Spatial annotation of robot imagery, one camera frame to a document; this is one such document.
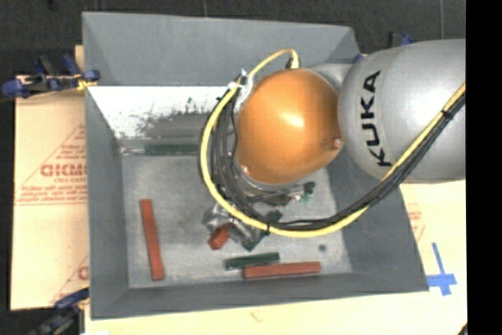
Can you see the short red-brown block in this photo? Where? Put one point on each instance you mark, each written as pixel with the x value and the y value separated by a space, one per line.
pixel 218 238

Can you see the dark green flat block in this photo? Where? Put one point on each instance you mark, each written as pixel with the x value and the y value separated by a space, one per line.
pixel 275 215
pixel 172 149
pixel 251 261

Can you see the red-brown flat block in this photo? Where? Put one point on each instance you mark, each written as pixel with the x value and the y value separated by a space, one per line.
pixel 280 270
pixel 152 239

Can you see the grey metal bin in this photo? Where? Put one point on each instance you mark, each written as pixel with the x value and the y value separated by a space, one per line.
pixel 184 51

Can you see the brown cardboard board, red print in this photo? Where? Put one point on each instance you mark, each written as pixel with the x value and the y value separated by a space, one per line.
pixel 47 247

